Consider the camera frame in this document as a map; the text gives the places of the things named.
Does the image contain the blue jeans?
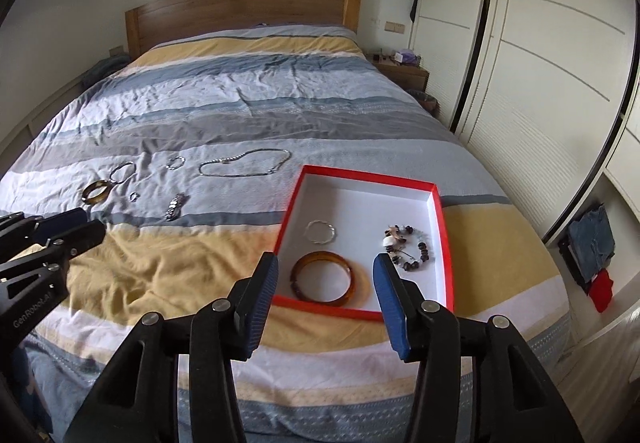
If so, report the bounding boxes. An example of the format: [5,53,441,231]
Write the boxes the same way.
[567,205,616,284]

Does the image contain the twisted silver bracelet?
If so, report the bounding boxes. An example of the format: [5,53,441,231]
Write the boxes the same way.
[305,220,337,244]

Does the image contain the dark amber bangle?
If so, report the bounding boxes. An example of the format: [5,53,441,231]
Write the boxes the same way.
[290,251,372,309]

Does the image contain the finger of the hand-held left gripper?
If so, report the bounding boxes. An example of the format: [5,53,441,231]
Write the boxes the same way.
[0,209,87,264]
[0,220,107,296]

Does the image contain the wooden nightstand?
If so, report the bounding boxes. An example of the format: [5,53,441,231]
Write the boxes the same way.
[367,52,431,91]

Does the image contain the beaded bracelet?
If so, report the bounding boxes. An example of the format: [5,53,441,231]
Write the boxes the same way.
[381,223,435,274]

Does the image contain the silver chain necklace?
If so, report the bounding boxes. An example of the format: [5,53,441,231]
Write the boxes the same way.
[198,149,292,178]

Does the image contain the thin silver bangle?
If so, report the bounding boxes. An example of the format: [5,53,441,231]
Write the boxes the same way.
[109,161,137,184]

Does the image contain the red jewelry box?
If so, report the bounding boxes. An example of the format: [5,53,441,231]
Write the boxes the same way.
[272,165,456,322]

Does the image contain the striped bed with wooden headboard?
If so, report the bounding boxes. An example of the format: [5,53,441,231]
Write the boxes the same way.
[0,24,573,443]

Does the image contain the dark wicker basket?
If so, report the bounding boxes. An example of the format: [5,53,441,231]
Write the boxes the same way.
[412,90,441,118]

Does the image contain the yellow-brown bangle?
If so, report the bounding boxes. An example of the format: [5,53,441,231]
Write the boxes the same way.
[81,179,113,204]

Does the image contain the silver link bracelet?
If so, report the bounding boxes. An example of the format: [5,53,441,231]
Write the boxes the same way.
[165,193,190,222]

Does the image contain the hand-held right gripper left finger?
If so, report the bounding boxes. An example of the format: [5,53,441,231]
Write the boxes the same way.
[62,252,280,443]

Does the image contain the wooden headboard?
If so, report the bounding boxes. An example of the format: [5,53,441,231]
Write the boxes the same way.
[125,0,362,61]

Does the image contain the grey-blue folded blanket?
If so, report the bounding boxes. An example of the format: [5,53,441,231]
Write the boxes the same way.
[82,54,131,88]

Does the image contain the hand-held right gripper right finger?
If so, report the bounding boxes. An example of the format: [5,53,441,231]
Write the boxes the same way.
[372,252,586,443]

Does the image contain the red cloth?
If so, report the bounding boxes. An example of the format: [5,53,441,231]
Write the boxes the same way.
[587,269,615,313]

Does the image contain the white sliding wardrobe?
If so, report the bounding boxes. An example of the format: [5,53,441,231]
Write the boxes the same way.
[410,0,640,244]

